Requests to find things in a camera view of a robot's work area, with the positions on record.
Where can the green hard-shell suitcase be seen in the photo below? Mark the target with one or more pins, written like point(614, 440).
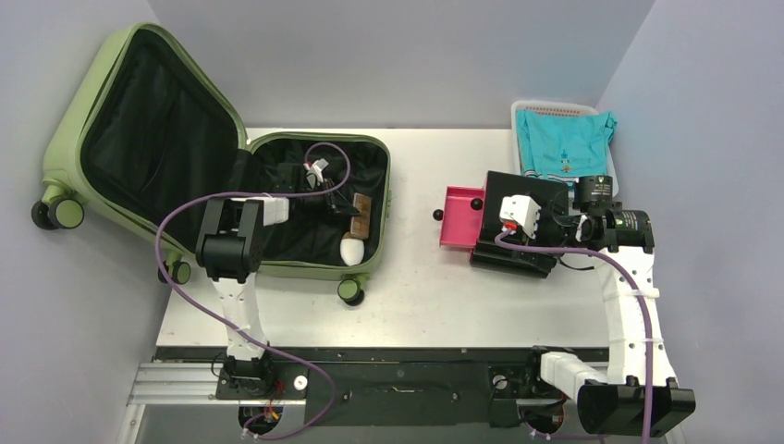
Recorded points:
point(148, 134)

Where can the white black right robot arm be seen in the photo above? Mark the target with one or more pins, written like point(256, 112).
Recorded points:
point(631, 331)

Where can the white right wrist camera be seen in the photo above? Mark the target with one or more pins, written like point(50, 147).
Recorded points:
point(520, 213)

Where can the teal garment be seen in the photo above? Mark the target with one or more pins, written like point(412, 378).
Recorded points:
point(566, 147)

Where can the black and pink storage organizer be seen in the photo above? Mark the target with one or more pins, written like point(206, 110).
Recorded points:
point(469, 221)

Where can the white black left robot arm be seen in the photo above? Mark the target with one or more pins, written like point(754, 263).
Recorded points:
point(236, 228)

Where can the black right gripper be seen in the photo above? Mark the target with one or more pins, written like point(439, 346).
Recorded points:
point(511, 243)

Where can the white perforated plastic basket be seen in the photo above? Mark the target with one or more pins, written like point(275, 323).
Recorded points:
point(563, 110)

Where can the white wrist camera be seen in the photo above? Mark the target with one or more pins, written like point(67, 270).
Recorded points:
point(314, 172)
point(520, 213)

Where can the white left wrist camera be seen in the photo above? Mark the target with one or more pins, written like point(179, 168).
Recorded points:
point(314, 172)

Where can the white brown cosmetic palette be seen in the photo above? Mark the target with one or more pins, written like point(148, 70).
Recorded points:
point(352, 244)

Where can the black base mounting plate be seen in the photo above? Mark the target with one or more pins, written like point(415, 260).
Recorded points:
point(538, 405)

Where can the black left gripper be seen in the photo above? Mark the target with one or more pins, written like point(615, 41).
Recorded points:
point(338, 203)

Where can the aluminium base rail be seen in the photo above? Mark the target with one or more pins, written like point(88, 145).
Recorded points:
point(184, 383)

